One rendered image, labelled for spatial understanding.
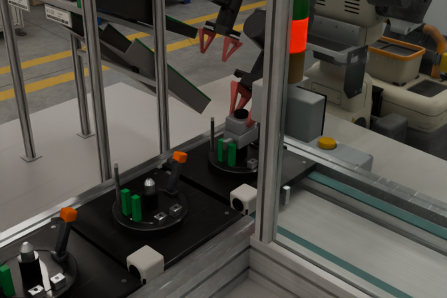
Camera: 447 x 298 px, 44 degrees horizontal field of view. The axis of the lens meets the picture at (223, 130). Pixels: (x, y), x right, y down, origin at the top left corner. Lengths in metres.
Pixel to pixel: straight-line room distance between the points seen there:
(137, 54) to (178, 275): 0.50
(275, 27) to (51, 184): 0.76
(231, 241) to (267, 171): 0.16
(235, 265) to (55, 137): 0.75
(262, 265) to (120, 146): 0.62
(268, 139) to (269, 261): 0.24
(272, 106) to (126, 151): 0.69
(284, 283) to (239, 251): 0.10
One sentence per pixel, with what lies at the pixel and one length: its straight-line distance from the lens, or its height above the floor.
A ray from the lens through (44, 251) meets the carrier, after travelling 0.97.
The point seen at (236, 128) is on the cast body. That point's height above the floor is 1.07.
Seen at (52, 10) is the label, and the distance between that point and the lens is 1.16.
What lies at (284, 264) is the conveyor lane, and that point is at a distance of 0.99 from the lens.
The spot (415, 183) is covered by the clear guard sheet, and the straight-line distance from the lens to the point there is 0.78.
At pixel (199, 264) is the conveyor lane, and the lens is 0.95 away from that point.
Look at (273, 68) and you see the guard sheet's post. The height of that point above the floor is 1.29.
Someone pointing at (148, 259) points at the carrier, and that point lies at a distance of 0.92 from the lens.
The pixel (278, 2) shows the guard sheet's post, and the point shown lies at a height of 1.39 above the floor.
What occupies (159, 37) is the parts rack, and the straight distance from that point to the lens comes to 1.18.
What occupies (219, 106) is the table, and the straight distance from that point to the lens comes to 1.71.
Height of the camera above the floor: 1.59
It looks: 28 degrees down
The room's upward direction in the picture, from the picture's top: 1 degrees clockwise
